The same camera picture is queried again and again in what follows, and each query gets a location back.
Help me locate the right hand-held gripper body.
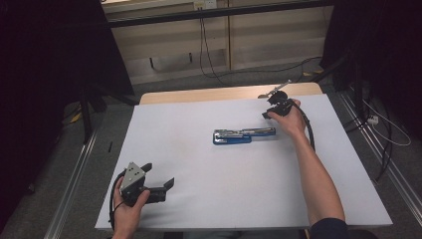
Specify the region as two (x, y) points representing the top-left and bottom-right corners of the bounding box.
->
(264, 79), (296, 117)

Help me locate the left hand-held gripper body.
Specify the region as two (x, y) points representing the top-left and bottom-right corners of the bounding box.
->
(118, 161), (149, 208)

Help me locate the blue stapler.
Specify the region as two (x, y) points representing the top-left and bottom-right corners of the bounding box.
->
(212, 126), (278, 146)

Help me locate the person's right hand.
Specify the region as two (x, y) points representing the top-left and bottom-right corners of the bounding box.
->
(267, 99), (307, 139)

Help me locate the person's left hand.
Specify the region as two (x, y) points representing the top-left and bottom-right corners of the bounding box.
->
(111, 186), (151, 239)

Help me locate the white table cover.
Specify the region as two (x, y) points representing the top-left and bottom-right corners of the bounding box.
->
(95, 94), (393, 232)

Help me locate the wooden table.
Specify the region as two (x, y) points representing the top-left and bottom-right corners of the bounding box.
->
(138, 82), (323, 106)

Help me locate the black metal stand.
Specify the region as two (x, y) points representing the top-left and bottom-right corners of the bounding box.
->
(310, 49), (367, 116)
(79, 84), (138, 145)

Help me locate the beige wooden cabinet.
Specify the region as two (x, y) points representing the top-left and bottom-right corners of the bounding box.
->
(101, 0), (334, 86)

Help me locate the dark curtain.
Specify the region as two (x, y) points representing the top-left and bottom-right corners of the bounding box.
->
(0, 0), (135, 230)
(319, 0), (422, 140)

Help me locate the black metal crossbar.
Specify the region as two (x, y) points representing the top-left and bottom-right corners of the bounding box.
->
(106, 0), (334, 29)

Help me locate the left hand-held gripper cable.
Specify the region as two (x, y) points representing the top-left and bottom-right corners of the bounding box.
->
(108, 168), (128, 232)

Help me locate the hand-held gripper cable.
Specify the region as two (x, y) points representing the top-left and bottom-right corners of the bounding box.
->
(108, 168), (128, 232)
(292, 99), (317, 152)

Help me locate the right hand-held gripper cable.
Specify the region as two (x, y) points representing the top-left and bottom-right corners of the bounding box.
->
(292, 99), (317, 152)

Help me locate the aluminium floor rail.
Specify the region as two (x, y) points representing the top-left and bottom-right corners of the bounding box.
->
(43, 128), (99, 239)
(337, 91), (422, 218)

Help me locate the black power cable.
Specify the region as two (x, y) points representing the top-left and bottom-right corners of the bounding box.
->
(201, 8), (227, 86)
(198, 8), (324, 81)

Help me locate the white floor cable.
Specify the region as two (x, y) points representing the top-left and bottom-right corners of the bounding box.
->
(361, 99), (412, 147)

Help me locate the black floor cable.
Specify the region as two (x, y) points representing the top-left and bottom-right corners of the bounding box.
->
(342, 113), (394, 182)

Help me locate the white wall socket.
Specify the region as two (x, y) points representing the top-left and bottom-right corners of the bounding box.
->
(193, 0), (218, 10)

